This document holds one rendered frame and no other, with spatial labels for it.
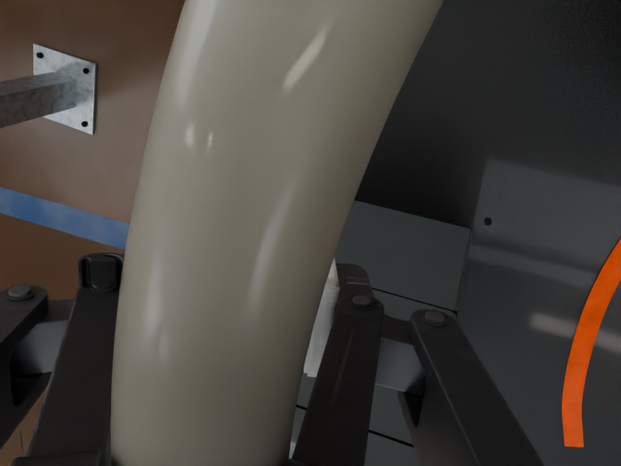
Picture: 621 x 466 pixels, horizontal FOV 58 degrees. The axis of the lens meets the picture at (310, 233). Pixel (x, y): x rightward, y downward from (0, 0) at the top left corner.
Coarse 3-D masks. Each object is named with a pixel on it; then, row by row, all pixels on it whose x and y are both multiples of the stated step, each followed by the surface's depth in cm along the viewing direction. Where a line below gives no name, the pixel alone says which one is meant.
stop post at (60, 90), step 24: (48, 48) 152; (48, 72) 154; (72, 72) 152; (96, 72) 150; (0, 96) 131; (24, 96) 137; (48, 96) 145; (72, 96) 154; (0, 120) 133; (24, 120) 140; (72, 120) 158
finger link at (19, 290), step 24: (24, 288) 14; (0, 312) 13; (24, 312) 13; (0, 336) 12; (24, 336) 13; (0, 360) 12; (0, 384) 12; (24, 384) 14; (0, 408) 12; (24, 408) 13; (0, 432) 12
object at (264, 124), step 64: (192, 0) 7; (256, 0) 6; (320, 0) 6; (384, 0) 6; (192, 64) 6; (256, 64) 6; (320, 64) 6; (384, 64) 6; (192, 128) 7; (256, 128) 6; (320, 128) 6; (192, 192) 7; (256, 192) 7; (320, 192) 7; (128, 256) 8; (192, 256) 7; (256, 256) 7; (320, 256) 7; (128, 320) 8; (192, 320) 7; (256, 320) 7; (128, 384) 8; (192, 384) 7; (256, 384) 8; (128, 448) 8; (192, 448) 8; (256, 448) 8
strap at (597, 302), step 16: (608, 272) 125; (592, 288) 128; (608, 288) 126; (592, 304) 129; (592, 320) 130; (576, 336) 133; (592, 336) 132; (576, 352) 135; (576, 368) 136; (576, 384) 138; (576, 400) 140; (576, 416) 142; (576, 432) 143
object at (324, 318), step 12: (336, 276) 16; (324, 288) 15; (336, 288) 15; (324, 300) 15; (336, 300) 15; (324, 312) 15; (324, 324) 15; (312, 336) 16; (324, 336) 16; (312, 348) 16; (324, 348) 16; (312, 360) 16; (312, 372) 16
